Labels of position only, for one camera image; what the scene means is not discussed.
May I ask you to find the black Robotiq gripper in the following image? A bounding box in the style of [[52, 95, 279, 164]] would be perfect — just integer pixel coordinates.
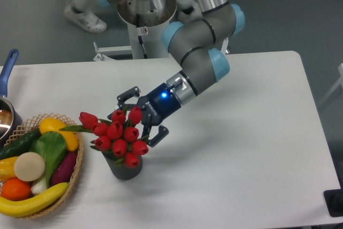
[[115, 83, 181, 147]]

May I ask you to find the red tulip bouquet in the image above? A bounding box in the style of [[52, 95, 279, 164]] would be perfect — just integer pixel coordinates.
[[60, 106, 148, 168]]

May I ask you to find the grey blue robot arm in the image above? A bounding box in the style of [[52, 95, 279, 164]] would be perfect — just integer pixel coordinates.
[[97, 0, 245, 147]]

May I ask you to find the dark grey ribbed vase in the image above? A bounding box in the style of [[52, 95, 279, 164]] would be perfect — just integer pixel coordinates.
[[102, 152, 143, 181]]

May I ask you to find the green bok choy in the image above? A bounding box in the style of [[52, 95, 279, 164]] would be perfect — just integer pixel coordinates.
[[30, 131, 66, 195]]

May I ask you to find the purple sweet potato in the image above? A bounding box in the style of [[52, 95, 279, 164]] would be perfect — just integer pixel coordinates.
[[51, 152, 77, 186]]

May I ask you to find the woven wicker basket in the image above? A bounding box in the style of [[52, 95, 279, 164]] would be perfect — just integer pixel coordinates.
[[5, 113, 84, 219]]

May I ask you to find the person leg and shoe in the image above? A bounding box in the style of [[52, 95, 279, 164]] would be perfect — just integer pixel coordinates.
[[64, 0, 203, 33]]

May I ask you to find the green cucumber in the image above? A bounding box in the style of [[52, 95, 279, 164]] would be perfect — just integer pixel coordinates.
[[1, 128, 41, 160]]

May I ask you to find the beige round disc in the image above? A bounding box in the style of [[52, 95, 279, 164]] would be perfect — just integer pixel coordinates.
[[14, 152, 45, 182]]

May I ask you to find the yellow pepper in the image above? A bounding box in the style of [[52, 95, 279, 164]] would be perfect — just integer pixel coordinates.
[[0, 156, 18, 182]]

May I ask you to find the orange fruit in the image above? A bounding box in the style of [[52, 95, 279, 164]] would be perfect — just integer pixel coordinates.
[[1, 178, 31, 201]]

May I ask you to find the yellow banana lower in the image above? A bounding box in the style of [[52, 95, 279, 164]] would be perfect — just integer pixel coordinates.
[[1, 182, 69, 218]]

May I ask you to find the black device at edge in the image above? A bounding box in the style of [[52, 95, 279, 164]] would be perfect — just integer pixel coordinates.
[[323, 189, 342, 217]]

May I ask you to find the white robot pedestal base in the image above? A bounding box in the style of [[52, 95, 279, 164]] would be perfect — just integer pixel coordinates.
[[99, 0, 239, 68]]

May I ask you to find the blue handled saucepan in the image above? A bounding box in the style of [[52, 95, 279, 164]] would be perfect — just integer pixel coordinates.
[[1, 49, 22, 149]]

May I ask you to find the white frame at right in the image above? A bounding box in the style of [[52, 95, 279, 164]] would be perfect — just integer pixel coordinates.
[[321, 63, 342, 105]]

